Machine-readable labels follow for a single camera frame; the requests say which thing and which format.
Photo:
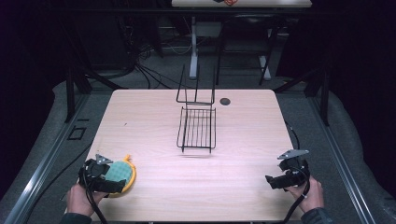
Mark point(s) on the black metal frame stand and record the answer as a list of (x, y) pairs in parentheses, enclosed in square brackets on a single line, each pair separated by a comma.
[(74, 77), (317, 87)]

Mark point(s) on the person's right hand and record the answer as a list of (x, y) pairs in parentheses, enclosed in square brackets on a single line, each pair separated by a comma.
[(311, 196)]

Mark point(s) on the metal floor rail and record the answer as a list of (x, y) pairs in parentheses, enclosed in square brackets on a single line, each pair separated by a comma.
[(40, 174), (342, 165)]

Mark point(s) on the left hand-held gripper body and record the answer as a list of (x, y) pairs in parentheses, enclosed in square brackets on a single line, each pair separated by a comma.
[(93, 170)]

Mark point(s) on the round black table grommet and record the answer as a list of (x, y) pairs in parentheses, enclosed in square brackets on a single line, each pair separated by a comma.
[(224, 101)]

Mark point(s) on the white background desk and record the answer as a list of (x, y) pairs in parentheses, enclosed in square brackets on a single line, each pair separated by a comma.
[(249, 3)]

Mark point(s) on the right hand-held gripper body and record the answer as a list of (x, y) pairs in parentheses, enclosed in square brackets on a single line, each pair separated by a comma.
[(295, 169)]

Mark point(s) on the person's left hand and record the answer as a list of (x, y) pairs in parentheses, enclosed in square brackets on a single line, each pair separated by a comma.
[(78, 199)]

